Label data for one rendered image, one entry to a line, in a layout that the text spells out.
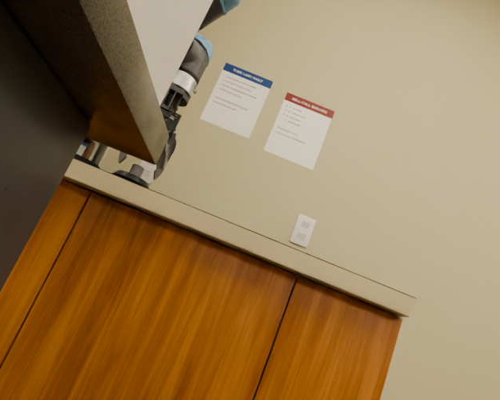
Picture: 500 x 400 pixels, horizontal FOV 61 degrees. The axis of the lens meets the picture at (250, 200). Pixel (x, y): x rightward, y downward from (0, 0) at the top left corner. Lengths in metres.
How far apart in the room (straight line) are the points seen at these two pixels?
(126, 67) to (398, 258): 1.48
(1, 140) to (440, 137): 1.75
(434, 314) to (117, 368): 1.23
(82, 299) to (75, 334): 0.06
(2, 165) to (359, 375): 0.73
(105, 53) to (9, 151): 0.11
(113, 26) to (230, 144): 1.38
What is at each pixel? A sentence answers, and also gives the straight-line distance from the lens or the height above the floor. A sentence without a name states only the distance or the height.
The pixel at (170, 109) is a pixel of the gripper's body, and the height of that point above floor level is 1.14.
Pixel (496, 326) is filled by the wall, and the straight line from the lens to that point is 1.89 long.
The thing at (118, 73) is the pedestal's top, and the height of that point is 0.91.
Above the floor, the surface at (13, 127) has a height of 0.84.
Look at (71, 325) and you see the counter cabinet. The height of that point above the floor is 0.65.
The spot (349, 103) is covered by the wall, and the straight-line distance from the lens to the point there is 1.84.
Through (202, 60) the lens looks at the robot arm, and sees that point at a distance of 1.07.
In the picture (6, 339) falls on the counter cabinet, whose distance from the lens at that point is 0.93.
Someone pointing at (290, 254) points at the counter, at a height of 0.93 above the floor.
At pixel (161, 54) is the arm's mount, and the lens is 0.50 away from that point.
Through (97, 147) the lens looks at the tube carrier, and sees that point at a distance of 1.03.
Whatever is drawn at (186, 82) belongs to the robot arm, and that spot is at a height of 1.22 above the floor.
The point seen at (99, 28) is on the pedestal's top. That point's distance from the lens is 0.30.
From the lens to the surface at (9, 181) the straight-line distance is 0.39.
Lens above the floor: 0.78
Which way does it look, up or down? 15 degrees up
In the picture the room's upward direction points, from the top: 22 degrees clockwise
